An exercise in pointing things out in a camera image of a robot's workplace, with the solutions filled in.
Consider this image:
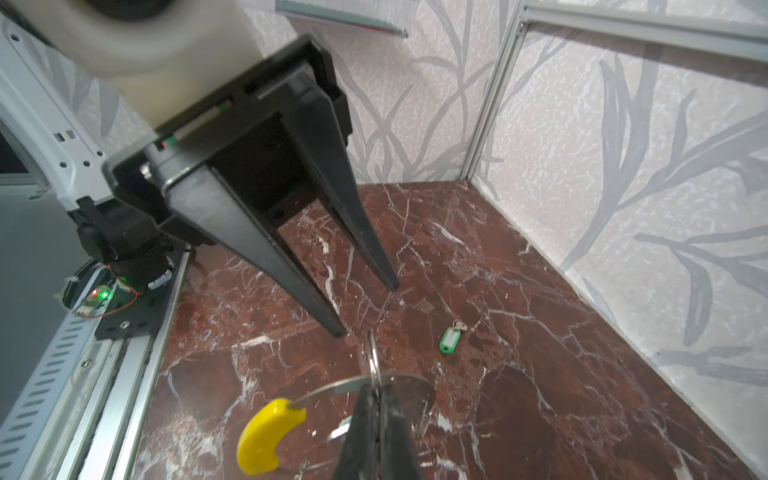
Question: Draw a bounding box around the aluminium front rail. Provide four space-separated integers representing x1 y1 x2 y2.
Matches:
1 246 192 479

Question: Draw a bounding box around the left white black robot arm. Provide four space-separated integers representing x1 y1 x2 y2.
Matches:
1 1 399 337

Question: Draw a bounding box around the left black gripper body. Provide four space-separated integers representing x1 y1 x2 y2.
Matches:
104 35 352 243

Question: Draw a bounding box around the clear plastic wall bin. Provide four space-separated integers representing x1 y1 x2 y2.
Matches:
275 0 420 38

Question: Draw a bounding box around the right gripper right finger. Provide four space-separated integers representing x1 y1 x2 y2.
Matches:
378 385 423 480

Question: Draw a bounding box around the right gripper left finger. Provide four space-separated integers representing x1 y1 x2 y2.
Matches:
333 384 379 480

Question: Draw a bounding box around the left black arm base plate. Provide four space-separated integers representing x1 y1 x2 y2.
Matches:
59 239 190 341

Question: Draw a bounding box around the green key tag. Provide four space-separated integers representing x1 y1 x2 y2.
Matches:
439 320 468 355

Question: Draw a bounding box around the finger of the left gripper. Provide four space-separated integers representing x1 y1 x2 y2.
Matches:
165 166 346 338
281 73 399 290

